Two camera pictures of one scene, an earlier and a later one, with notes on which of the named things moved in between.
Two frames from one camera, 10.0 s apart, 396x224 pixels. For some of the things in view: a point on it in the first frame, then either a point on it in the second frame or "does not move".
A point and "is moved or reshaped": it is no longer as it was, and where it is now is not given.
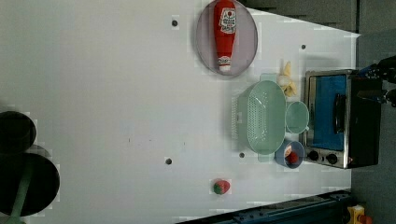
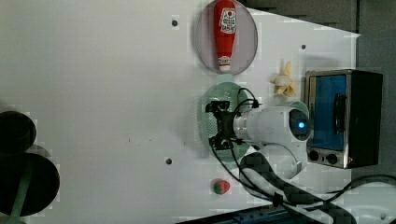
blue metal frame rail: (329, 207) does not move
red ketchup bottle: (224, 21) does not move
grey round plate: (246, 40) does not move
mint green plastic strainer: (259, 117) is moved or reshaped
